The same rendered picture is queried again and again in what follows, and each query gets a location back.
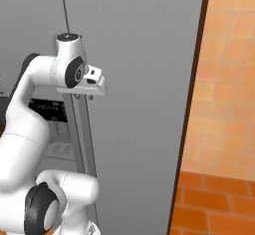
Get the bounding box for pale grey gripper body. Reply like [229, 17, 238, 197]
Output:
[56, 75, 109, 98]

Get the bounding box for plain grey fridge door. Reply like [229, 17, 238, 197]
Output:
[60, 0, 207, 235]

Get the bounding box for dark brown fridge side panel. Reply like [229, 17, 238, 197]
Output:
[166, 0, 213, 235]

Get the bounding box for grey fridge door with dispenser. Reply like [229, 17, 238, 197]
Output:
[0, 0, 86, 177]

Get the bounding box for grey fridge door handle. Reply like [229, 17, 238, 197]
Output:
[62, 93, 86, 175]
[77, 95, 101, 227]

